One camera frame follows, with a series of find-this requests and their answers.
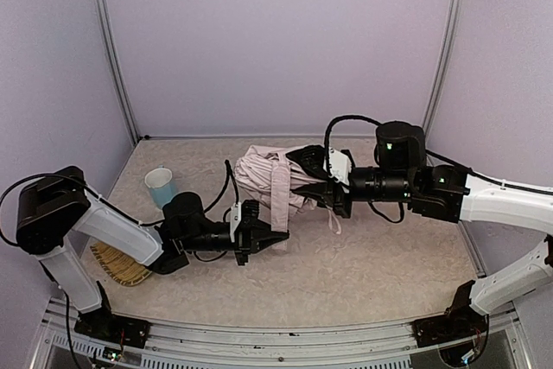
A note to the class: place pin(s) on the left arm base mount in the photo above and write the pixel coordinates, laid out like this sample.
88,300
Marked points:
117,329

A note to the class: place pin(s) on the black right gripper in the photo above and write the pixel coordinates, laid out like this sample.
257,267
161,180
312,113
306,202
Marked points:
339,194

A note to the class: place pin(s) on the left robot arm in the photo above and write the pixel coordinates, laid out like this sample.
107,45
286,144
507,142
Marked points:
53,205

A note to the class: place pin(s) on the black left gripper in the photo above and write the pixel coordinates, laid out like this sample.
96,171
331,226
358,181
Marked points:
244,235

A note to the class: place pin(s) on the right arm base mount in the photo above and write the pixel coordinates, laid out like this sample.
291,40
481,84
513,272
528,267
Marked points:
440,329

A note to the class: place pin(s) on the pink folding umbrella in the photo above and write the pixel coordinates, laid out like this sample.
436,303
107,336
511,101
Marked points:
267,176

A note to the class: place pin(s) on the left aluminium frame post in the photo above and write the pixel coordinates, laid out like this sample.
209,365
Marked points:
111,54

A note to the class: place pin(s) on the woven bamboo tray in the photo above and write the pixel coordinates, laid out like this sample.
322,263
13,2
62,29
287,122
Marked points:
120,267

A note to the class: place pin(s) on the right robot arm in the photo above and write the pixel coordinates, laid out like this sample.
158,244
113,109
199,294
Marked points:
449,192

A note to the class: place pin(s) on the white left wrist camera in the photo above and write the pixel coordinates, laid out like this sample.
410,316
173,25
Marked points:
235,219

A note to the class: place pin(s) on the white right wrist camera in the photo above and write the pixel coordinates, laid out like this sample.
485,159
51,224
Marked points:
340,166

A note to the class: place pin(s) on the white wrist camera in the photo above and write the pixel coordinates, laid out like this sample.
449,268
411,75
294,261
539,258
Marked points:
340,166
235,219

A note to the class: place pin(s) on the front aluminium rail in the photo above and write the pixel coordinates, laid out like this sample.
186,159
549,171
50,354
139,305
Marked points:
171,344

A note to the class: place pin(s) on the light blue white mug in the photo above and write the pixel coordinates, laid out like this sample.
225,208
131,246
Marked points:
161,186

